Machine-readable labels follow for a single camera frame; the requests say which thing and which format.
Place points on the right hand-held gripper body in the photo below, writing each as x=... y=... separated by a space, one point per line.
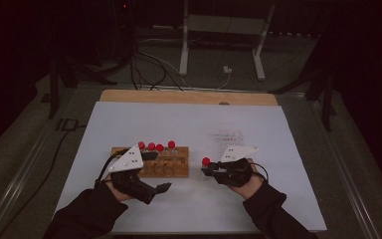
x=237 y=152

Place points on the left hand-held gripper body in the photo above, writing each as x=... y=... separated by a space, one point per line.
x=127 y=161

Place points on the red-capped clear test tube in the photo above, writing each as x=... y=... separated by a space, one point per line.
x=151 y=146
x=141 y=145
x=159 y=147
x=206 y=161
x=171 y=144

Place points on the clear acrylic tube rack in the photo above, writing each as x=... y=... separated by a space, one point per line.
x=227 y=136

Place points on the wooden test tube rack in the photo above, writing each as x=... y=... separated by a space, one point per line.
x=175 y=171

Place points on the person's left hand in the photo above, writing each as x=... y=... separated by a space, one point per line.
x=119 y=195

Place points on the person's right hand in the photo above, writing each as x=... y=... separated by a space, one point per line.
x=249 y=190

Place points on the black stand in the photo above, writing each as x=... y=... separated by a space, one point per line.
x=53 y=96
x=326 y=106

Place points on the white metal stand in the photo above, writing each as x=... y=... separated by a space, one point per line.
x=184 y=49

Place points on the dark equipment with red light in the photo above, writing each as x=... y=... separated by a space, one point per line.
x=124 y=20

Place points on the aluminium frame rail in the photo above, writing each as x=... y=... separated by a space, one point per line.
x=16 y=179
x=351 y=176

